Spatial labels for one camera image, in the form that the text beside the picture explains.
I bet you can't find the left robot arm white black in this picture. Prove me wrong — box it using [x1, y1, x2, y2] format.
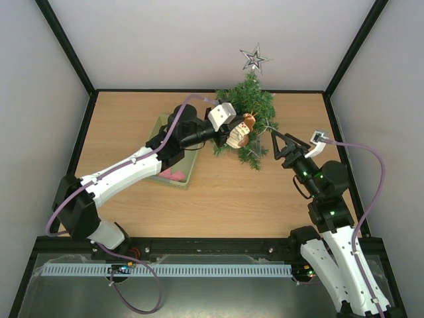
[53, 103, 242, 250]

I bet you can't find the brown hat snowman ornament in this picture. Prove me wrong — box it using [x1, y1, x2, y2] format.
[226, 113, 256, 149]

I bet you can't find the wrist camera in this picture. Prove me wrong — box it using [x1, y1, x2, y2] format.
[207, 103, 237, 132]
[304, 130, 329, 158]

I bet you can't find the small green christmas tree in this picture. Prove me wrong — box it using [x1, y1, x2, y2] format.
[211, 72, 280, 172]

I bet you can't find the silver star tree topper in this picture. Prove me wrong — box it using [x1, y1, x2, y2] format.
[239, 42, 273, 76]

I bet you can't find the light blue slotted cable duct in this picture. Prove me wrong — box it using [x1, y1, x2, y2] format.
[41, 264, 292, 278]

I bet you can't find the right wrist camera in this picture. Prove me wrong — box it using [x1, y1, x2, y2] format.
[304, 130, 329, 158]

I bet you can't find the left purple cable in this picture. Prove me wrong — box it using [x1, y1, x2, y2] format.
[44, 95, 216, 313]

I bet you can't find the pink heart ornament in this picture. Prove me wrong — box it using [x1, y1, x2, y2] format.
[158, 168, 186, 182]

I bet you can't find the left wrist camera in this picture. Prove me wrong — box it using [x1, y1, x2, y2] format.
[207, 103, 237, 132]

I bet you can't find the light green plastic basket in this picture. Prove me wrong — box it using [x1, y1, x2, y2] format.
[147, 114, 199, 191]

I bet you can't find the black aluminium frame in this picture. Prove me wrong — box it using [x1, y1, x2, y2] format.
[8, 0, 408, 318]

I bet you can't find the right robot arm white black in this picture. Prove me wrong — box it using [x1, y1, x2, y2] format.
[271, 130, 403, 317]

